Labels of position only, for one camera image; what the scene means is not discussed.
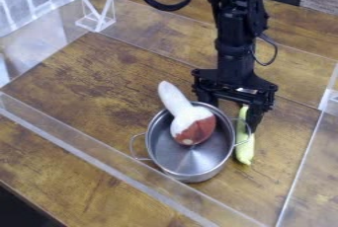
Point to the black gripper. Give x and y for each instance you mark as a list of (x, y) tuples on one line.
[(236, 83)]

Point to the white plush mushroom toy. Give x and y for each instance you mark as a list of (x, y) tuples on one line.
[(194, 121)]

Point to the green handled spoon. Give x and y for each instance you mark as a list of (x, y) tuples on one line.
[(245, 145)]

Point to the silver metal pot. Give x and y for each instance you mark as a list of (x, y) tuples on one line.
[(192, 164)]

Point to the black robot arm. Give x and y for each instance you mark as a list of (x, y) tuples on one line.
[(241, 21)]

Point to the clear acrylic enclosure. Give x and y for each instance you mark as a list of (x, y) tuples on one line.
[(74, 115)]

